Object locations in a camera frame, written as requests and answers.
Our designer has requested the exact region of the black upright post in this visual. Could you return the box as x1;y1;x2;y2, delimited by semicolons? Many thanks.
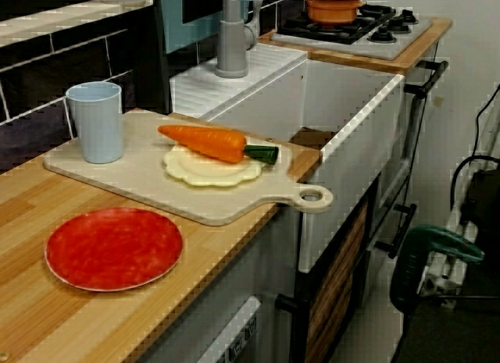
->
148;0;173;114

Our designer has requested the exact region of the black and grey toy stove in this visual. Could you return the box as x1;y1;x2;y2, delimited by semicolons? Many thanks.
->
270;3;434;62

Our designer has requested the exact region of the white toy sink basin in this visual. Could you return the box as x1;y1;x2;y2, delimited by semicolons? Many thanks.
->
170;46;405;274

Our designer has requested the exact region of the thick black cable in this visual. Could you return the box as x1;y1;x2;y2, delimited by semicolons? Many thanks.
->
448;155;500;223

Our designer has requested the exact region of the grey toy faucet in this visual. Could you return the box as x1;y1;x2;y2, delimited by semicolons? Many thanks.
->
215;0;266;79

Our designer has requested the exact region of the light blue plastic cup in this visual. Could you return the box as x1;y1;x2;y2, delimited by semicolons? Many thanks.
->
65;81;125;165

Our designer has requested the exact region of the grey toy dishwasher door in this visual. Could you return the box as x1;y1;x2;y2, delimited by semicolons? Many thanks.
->
210;296;263;363

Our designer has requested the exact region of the red round plate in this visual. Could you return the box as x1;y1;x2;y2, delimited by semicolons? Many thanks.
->
44;207;184;293

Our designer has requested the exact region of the cream flower-shaped plate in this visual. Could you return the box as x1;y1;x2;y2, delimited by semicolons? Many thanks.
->
162;143;270;189

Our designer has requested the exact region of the black oven bar handle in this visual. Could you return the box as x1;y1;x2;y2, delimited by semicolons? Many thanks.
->
404;60;449;98

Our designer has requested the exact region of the thin black cable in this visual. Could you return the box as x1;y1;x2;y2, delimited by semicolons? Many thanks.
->
473;84;500;157

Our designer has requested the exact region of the green clamp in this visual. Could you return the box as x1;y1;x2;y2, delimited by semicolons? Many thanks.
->
390;225;486;311

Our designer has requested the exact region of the orange toy pot with lid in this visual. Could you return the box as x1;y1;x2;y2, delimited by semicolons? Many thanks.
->
302;0;367;27

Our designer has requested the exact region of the wood-look cabinet door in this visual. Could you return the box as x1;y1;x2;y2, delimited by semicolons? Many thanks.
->
304;201;370;363

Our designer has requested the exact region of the orange toy carrot green stem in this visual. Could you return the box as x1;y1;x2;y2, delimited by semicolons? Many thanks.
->
157;124;280;165

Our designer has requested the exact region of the black device box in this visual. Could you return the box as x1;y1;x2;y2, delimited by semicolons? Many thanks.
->
464;168;500;226

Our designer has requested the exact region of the beige cutting board with handle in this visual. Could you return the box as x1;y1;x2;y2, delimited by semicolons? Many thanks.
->
42;111;334;226

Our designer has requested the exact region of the black drawer handle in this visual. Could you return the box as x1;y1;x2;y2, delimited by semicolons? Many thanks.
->
374;203;418;259

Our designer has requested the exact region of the black cabinet door handle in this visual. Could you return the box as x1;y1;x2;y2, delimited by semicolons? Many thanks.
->
275;294;302;313

